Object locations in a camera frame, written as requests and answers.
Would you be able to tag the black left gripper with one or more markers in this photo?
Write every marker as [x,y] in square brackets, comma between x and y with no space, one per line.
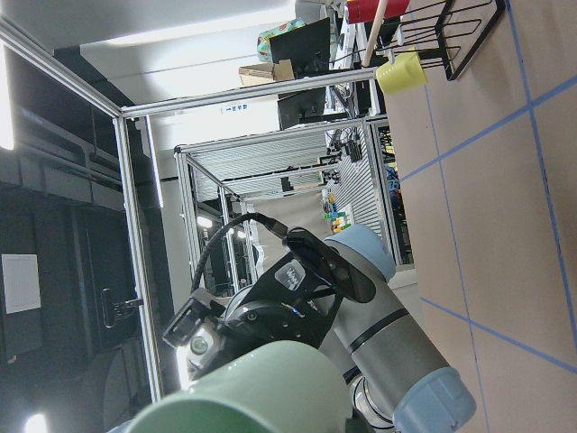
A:
[288,302]

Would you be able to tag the light green cup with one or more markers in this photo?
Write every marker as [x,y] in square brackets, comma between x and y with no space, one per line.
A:
[283,386]

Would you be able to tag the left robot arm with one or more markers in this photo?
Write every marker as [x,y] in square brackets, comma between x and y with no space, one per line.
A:
[398,378]

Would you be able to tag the yellow cup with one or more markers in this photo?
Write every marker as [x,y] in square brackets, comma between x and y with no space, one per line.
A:
[404,73]

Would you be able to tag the black monitor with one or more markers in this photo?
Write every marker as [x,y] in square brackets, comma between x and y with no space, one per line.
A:
[307,48]

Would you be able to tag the red cylinder bottle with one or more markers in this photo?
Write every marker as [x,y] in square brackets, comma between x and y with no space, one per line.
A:
[363,11]

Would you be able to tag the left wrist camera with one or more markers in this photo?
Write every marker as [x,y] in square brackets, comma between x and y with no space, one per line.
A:
[329,266]

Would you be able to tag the wooden rack handle rod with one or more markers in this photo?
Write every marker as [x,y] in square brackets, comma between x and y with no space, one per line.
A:
[375,30]

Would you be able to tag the black wire cup rack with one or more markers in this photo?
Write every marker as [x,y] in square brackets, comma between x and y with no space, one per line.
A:
[445,34]

